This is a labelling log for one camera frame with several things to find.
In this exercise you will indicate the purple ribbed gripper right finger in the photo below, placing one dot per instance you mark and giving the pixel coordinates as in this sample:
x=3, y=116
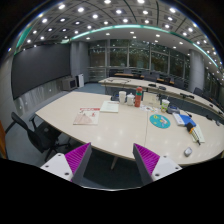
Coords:
x=151, y=166

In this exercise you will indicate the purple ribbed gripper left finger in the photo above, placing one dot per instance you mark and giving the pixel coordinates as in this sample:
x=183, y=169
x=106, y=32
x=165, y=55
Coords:
x=70, y=166

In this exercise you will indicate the round teal mouse pad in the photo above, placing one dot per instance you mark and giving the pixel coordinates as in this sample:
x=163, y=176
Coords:
x=159, y=121

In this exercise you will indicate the grey computer mouse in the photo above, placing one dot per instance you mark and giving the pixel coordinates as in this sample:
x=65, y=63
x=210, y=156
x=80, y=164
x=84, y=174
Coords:
x=188, y=152

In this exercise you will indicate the black office chair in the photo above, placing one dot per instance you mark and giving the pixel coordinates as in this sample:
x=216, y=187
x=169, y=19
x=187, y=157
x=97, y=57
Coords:
x=43, y=137

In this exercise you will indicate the red and white booklet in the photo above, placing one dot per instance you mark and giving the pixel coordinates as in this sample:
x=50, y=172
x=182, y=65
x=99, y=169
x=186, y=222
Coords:
x=87, y=116

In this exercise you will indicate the black and yellow screwdriver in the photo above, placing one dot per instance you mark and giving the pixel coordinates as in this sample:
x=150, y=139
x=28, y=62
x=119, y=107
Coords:
x=190, y=129

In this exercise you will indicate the white notebook under screwdriver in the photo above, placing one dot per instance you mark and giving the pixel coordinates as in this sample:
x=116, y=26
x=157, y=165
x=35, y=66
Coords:
x=199, y=134

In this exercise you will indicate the white paper sheet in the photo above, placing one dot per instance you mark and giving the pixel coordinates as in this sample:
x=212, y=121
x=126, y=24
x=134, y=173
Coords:
x=110, y=106

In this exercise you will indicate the white lidded cup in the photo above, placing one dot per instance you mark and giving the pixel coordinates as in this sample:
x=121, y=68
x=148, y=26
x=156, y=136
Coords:
x=130, y=99

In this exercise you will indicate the red water bottle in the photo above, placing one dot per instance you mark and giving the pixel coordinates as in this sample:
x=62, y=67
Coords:
x=138, y=96

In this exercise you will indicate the long rear conference table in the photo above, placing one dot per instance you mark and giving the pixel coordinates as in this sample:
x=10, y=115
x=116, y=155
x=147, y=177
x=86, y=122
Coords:
x=163, y=90

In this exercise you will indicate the grey box cabinet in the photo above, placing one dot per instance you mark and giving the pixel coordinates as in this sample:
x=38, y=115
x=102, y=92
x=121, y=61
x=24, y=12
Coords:
x=69, y=84

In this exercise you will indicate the large dark wall screen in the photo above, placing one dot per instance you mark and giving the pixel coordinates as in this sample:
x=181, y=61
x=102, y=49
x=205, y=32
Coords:
x=36, y=66

